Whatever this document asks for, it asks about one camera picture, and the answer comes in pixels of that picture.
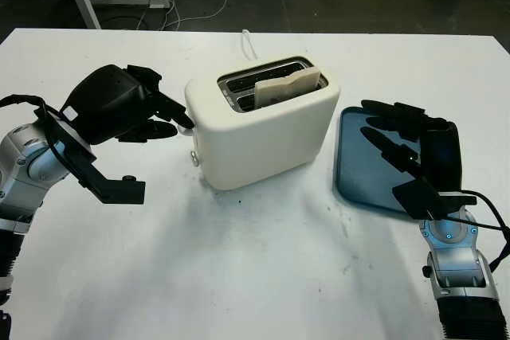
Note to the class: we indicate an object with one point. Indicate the blue plastic tray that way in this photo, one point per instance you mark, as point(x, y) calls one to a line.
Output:
point(358, 173)

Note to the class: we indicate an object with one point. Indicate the cream two-slot toaster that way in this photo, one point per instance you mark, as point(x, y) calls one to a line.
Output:
point(263, 149)

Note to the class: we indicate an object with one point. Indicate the silver toaster dial knob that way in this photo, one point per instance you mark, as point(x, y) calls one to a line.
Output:
point(195, 159)

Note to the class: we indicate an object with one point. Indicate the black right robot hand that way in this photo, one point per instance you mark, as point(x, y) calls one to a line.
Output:
point(442, 157)

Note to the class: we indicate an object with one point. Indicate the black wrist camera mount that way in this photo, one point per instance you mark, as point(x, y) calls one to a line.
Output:
point(111, 190)
point(418, 196)

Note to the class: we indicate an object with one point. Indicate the slice of bread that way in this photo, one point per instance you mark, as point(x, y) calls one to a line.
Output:
point(283, 91)

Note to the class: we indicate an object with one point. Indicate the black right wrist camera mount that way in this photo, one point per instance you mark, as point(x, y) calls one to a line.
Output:
point(418, 196)

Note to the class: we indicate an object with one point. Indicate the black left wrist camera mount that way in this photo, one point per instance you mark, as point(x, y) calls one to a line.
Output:
point(111, 190)

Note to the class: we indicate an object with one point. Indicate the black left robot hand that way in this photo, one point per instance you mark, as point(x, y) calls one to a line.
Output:
point(103, 105)

